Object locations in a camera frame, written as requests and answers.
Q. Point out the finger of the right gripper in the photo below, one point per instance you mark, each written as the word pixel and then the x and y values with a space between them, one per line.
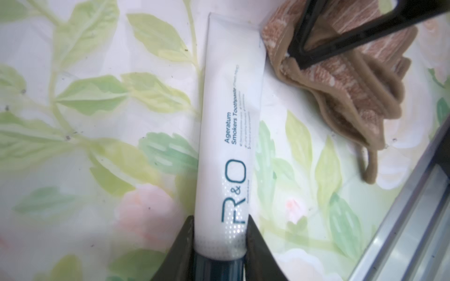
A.
pixel 404 15

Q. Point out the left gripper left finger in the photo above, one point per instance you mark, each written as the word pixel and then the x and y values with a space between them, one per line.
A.
pixel 178 264

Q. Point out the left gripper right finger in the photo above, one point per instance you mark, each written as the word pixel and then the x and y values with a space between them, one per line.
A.
pixel 260 264

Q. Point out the dark green cap toothpaste tube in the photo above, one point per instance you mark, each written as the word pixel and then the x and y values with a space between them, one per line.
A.
pixel 235 62

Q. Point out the aluminium front rail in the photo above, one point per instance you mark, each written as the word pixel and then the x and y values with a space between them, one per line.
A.
pixel 413 241

